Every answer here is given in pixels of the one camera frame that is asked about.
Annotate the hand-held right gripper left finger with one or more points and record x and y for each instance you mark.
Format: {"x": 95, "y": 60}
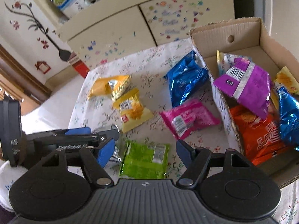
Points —
{"x": 105, "y": 151}

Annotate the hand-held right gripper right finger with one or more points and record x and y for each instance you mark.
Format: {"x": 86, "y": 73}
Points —
{"x": 184, "y": 151}

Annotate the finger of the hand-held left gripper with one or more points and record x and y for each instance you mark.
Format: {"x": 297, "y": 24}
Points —
{"x": 78, "y": 131}
{"x": 109, "y": 134}

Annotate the silver foil snack packet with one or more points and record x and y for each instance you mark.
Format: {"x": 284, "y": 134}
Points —
{"x": 115, "y": 155}

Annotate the small yellow snack packet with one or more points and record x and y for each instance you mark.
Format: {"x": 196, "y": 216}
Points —
{"x": 286, "y": 78}
{"x": 135, "y": 112}

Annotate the pink snack packet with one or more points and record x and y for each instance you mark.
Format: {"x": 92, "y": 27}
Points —
{"x": 191, "y": 116}

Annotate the green snack packet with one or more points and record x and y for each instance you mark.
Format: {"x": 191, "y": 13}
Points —
{"x": 140, "y": 161}

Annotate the large yellow snack packet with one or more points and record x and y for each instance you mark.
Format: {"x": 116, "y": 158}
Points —
{"x": 100, "y": 86}

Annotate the blue foil snack packet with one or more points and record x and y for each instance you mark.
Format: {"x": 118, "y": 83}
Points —
{"x": 186, "y": 79}
{"x": 288, "y": 116}

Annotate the orange red snack packet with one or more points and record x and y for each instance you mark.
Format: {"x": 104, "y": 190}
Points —
{"x": 254, "y": 133}

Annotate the purple snack packet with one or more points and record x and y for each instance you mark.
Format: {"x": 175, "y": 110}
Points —
{"x": 247, "y": 84}

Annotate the white snack packet yellow edge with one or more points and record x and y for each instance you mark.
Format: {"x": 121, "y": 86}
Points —
{"x": 225, "y": 61}

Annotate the cardboard box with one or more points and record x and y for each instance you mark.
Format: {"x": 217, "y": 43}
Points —
{"x": 245, "y": 35}

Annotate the person's left hand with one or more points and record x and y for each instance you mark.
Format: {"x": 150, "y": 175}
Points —
{"x": 9, "y": 179}

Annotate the floral tablecloth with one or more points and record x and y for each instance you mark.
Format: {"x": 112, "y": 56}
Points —
{"x": 156, "y": 93}

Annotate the red carton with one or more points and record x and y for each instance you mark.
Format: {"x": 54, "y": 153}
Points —
{"x": 80, "y": 68}

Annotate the cream wooden cabinet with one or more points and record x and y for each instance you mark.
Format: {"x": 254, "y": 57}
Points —
{"x": 112, "y": 28}

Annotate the white refrigerator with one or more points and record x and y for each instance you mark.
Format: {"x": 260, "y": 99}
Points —
{"x": 280, "y": 9}

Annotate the red house wall sticker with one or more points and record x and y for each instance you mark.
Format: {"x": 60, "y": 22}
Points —
{"x": 43, "y": 67}

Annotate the brown wooden door frame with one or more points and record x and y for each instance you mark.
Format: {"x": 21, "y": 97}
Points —
{"x": 14, "y": 74}

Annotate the black vase flower wall sticker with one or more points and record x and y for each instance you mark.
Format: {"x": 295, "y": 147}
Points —
{"x": 63, "y": 53}

